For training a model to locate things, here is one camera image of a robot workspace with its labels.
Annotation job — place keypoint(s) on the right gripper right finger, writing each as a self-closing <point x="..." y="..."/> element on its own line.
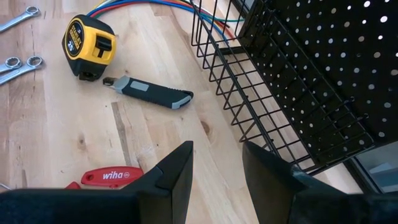
<point x="280" y="193"/>

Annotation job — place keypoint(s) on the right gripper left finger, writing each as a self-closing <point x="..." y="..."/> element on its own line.
<point x="161" y="193"/>

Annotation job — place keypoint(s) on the black grey utility knife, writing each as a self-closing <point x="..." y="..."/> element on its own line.
<point x="149" y="91"/>

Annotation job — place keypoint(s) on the yellow black tape measure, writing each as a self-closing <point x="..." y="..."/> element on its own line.
<point x="88" y="46"/>

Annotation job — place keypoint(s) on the silver combination wrench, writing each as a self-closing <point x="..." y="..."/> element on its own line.
<point x="21" y="70"/>
<point x="18" y="19"/>
<point x="12" y="63"/>

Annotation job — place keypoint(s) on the black metal pegboard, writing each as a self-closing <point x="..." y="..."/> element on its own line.
<point x="342" y="77"/>

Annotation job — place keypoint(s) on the black aluminium frame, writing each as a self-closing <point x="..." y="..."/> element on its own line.
<point x="354" y="169"/>

